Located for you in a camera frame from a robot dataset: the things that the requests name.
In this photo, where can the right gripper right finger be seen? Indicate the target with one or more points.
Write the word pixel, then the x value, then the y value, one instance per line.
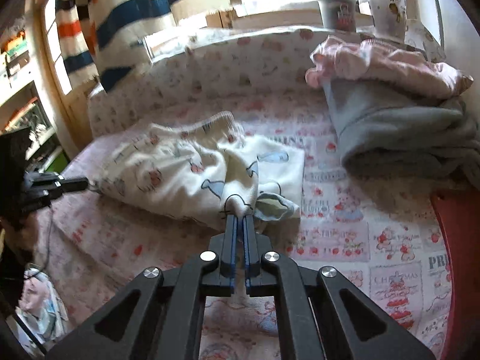
pixel 320 313

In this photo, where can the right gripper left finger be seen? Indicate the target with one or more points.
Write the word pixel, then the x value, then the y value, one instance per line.
pixel 159 314

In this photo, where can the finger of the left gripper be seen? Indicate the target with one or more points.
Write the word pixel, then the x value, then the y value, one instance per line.
pixel 63 187
pixel 41 180

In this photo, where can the white Hello Kitty pants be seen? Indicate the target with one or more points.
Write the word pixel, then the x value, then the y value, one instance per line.
pixel 205 172

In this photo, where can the white shelf unit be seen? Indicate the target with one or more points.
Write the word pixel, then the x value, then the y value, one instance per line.
pixel 21 107

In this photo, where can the pink print bed sheet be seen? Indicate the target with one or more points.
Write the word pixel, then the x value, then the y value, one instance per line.
pixel 381 234

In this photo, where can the pink bag on floor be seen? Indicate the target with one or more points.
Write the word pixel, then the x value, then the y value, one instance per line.
pixel 41 308

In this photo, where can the striped hanging curtain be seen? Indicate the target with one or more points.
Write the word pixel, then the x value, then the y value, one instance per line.
pixel 100 39

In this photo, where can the red mat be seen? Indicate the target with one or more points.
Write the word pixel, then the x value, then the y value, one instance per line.
pixel 457 212

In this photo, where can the folded grey garment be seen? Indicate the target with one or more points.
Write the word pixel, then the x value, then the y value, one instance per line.
pixel 382 131

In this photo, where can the baby bear patterned headboard cover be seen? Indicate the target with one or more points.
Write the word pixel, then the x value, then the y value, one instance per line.
pixel 219 65

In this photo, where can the folded pink garment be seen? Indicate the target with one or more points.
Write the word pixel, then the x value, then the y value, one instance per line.
pixel 376 60

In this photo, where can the grey lidded jar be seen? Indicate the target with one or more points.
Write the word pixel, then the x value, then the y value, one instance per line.
pixel 338 15

